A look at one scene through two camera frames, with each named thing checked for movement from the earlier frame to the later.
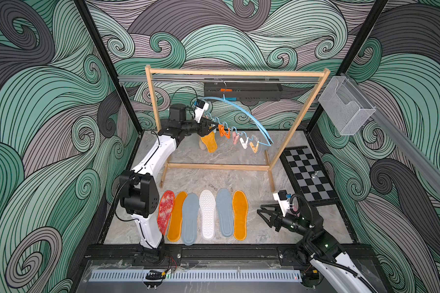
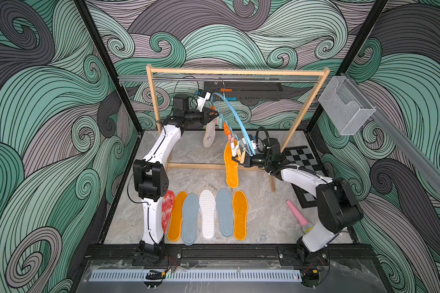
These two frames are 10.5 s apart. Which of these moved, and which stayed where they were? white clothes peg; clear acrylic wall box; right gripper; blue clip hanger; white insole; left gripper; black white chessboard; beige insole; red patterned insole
Moved: left gripper; right gripper; white clothes peg; beige insole; blue clip hanger
Stayed: red patterned insole; black white chessboard; white insole; clear acrylic wall box
